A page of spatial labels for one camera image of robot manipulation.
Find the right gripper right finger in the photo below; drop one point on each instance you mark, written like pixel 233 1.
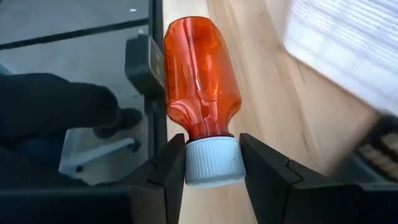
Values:
pixel 311 205

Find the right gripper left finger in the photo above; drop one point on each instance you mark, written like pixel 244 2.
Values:
pixel 93 205

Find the red bottle white cap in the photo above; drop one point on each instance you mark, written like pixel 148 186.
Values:
pixel 199 77

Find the large white woven basket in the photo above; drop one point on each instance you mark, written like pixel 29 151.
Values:
pixel 348 46

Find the black aluminium table frame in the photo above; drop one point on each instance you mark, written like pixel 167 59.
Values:
pixel 146 62

